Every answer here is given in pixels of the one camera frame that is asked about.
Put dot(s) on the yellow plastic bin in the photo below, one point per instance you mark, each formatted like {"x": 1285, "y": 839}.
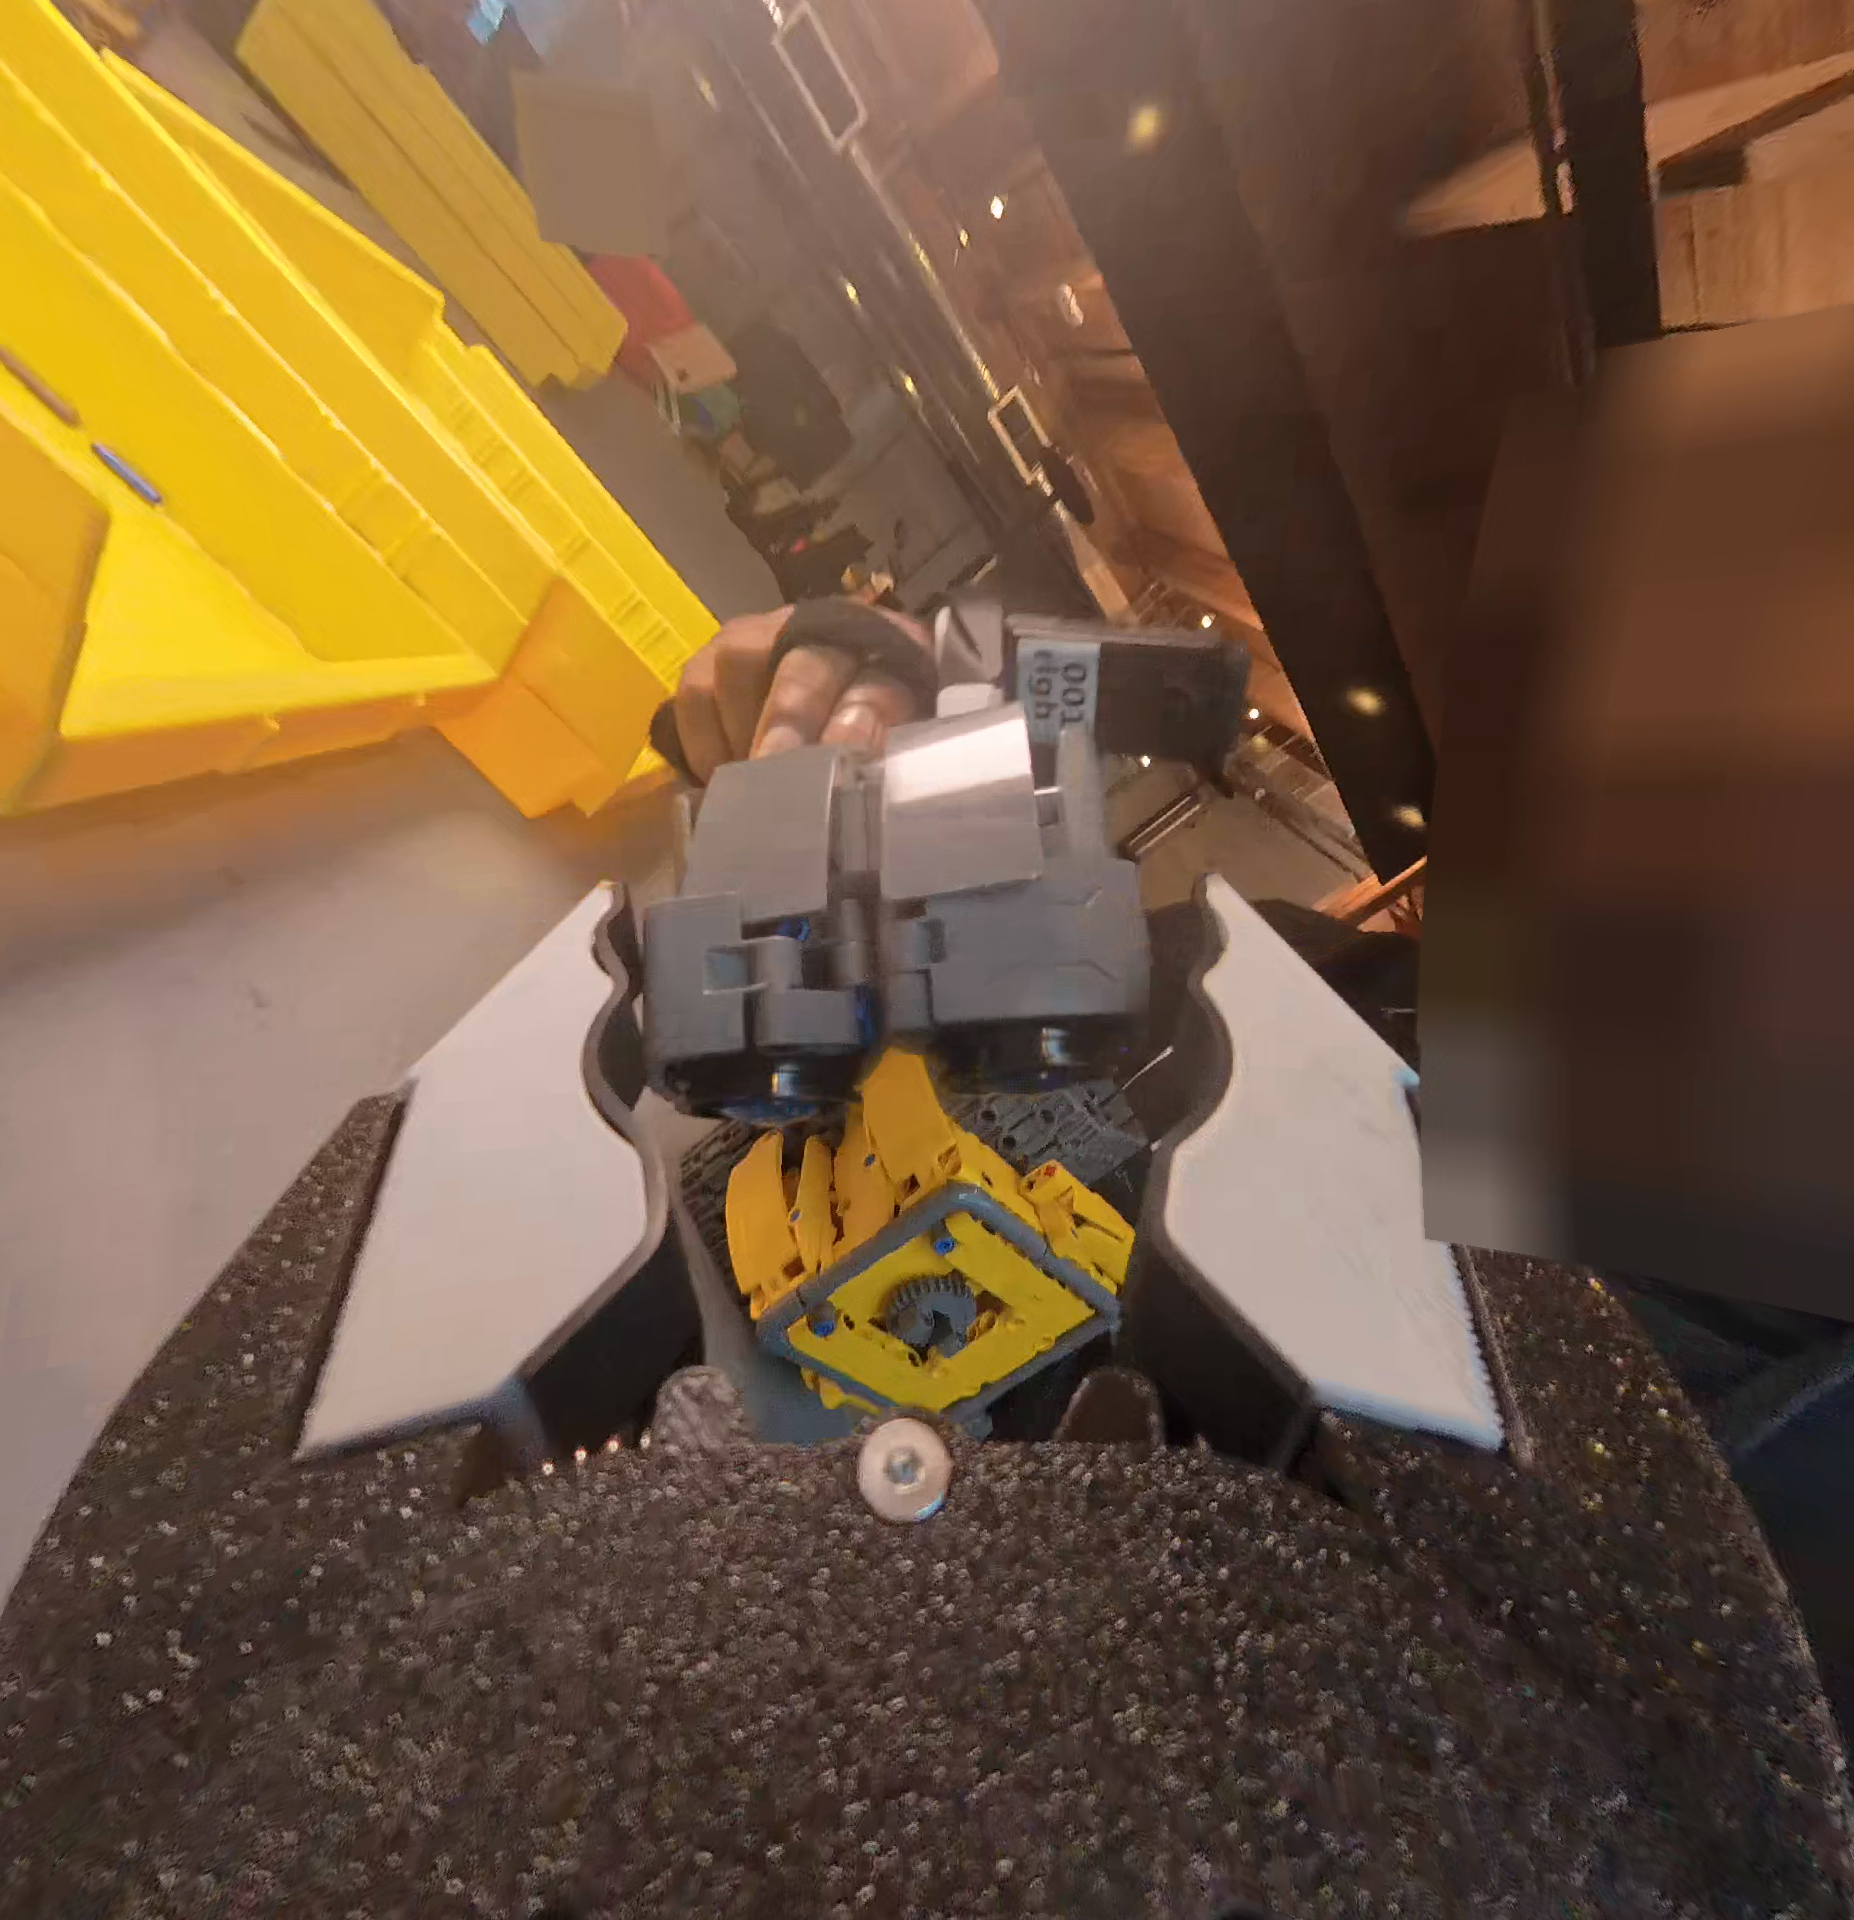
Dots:
{"x": 271, "y": 600}

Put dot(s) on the small grey pin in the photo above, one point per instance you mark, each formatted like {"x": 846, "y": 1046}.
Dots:
{"x": 29, "y": 383}

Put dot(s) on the grey Lego engine assembly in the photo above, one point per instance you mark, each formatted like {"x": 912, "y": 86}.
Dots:
{"x": 761, "y": 839}

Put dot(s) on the yellow toy robot body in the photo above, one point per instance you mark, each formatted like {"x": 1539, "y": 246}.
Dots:
{"x": 898, "y": 1320}

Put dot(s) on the stack of yellow bins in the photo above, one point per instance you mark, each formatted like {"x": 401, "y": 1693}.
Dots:
{"x": 418, "y": 165}

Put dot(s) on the person's right hand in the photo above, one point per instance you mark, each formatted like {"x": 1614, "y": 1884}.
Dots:
{"x": 731, "y": 691}

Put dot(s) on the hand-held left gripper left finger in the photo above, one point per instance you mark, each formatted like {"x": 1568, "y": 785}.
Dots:
{"x": 493, "y": 1199}

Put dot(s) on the red bin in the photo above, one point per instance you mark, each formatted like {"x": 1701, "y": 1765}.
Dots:
{"x": 634, "y": 300}

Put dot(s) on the small blue pin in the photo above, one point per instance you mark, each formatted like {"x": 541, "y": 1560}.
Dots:
{"x": 127, "y": 475}

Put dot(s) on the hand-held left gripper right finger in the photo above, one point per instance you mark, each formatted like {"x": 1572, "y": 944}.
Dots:
{"x": 1318, "y": 1232}

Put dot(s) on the grey desk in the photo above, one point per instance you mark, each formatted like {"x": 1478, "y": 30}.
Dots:
{"x": 192, "y": 974}

